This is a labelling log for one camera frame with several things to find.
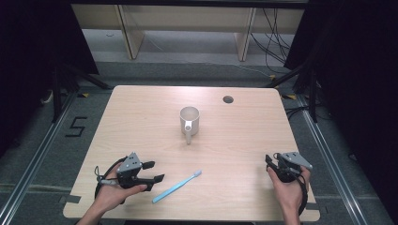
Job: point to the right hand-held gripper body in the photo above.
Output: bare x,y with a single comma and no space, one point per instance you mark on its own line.
291,165

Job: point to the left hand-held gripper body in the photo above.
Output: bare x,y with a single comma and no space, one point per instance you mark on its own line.
129,165

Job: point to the person's right hand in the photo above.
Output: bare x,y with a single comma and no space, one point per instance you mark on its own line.
289,192

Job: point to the person's left hand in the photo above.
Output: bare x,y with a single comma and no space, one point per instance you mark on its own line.
112,194

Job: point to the light blue toothbrush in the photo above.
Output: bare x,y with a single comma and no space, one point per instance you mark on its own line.
176,187

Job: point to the black metal stand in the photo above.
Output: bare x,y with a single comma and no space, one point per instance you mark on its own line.
312,93
57,93

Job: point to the yellow black tape marker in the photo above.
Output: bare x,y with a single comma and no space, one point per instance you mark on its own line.
272,77

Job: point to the black curtain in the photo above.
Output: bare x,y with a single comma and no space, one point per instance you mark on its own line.
353,78
34,47

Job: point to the aluminium floor rail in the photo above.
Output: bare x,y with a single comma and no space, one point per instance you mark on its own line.
333,162
33,162

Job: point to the beige wooden desk frame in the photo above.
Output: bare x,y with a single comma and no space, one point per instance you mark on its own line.
187,18

